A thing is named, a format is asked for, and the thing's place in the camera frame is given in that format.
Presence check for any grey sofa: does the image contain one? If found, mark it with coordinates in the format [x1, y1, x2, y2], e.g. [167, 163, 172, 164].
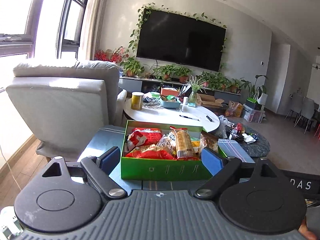
[5, 59, 127, 161]

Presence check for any grey dining chair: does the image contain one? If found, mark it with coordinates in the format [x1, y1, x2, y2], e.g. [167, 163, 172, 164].
[285, 93, 319, 133]

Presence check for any grey curtain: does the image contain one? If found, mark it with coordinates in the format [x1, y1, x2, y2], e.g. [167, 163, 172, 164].
[78, 0, 107, 61]

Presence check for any red chip bag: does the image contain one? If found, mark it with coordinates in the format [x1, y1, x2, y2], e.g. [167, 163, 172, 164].
[127, 127, 163, 151]

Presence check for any orange red noodle snack bag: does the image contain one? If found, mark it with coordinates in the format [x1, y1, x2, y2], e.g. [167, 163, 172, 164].
[125, 144, 175, 160]

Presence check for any bread loaf bag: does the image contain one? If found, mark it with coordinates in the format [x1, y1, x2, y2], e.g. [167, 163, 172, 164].
[170, 126, 196, 159]

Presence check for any tall leafy floor plant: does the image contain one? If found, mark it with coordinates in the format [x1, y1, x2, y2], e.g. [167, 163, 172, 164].
[240, 75, 268, 101]

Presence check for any green snack box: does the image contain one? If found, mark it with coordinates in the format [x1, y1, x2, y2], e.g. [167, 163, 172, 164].
[120, 120, 212, 181]

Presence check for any yellow tin can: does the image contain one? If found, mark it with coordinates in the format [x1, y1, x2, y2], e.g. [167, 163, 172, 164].
[131, 92, 144, 111]

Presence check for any glass vase with plant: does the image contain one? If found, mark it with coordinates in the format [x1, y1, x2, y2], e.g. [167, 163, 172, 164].
[184, 76, 207, 105]

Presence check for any cardboard box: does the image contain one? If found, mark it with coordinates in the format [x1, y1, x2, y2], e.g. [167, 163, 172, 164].
[197, 94, 224, 108]

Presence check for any clear plastic bag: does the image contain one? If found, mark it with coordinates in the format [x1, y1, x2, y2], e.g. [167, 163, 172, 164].
[215, 115, 228, 139]

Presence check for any blue snack tray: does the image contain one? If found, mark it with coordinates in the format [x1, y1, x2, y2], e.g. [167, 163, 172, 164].
[159, 98, 181, 109]

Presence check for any brown cookie snack bag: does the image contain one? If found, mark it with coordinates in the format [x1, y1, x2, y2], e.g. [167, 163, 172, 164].
[199, 131, 219, 154]

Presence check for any black wall television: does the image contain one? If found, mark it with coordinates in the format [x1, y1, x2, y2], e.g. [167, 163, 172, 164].
[136, 9, 226, 72]

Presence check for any black marker pen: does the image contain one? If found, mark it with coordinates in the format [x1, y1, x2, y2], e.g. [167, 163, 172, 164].
[179, 114, 200, 121]

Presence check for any blue plaid tablecloth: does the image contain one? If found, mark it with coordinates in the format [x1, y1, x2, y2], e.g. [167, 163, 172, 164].
[77, 125, 257, 198]

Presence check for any clear plastic storage bin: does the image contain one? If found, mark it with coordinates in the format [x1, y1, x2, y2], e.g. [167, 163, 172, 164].
[242, 104, 265, 123]

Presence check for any dark marble round table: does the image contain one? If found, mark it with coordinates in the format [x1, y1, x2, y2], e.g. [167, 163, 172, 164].
[218, 119, 271, 158]

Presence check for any red flower decoration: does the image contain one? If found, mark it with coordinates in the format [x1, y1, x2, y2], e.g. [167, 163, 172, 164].
[94, 46, 129, 63]

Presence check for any tv console cabinet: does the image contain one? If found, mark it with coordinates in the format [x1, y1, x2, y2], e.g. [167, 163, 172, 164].
[119, 76, 241, 103]

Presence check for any orange storage box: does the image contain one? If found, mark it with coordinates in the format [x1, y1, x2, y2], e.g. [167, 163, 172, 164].
[161, 87, 180, 97]

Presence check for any white oval coffee table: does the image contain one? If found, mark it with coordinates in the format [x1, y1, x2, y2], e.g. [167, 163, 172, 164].
[124, 99, 220, 132]

